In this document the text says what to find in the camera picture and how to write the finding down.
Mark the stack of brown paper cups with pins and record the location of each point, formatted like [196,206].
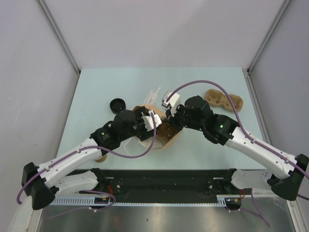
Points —
[101,159]

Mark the brown cardboard cup carrier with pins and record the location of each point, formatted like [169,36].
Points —
[165,132]
[219,99]

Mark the white cable duct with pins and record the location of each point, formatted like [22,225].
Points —
[231,200]
[82,201]

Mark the right white cable duct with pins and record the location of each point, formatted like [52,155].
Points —
[231,200]

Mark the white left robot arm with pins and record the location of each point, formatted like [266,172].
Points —
[44,182]

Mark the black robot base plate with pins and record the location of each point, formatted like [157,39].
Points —
[168,186]

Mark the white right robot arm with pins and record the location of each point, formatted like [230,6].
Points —
[283,173]

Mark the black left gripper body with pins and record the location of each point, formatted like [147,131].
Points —
[142,132]

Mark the stack of black cup lids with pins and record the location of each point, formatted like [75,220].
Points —
[117,105]

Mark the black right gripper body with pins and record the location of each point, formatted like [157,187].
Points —
[179,120]

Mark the brown paper takeout bag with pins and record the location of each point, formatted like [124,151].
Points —
[146,143]

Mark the left white cable duct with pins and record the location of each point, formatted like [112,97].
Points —
[82,201]

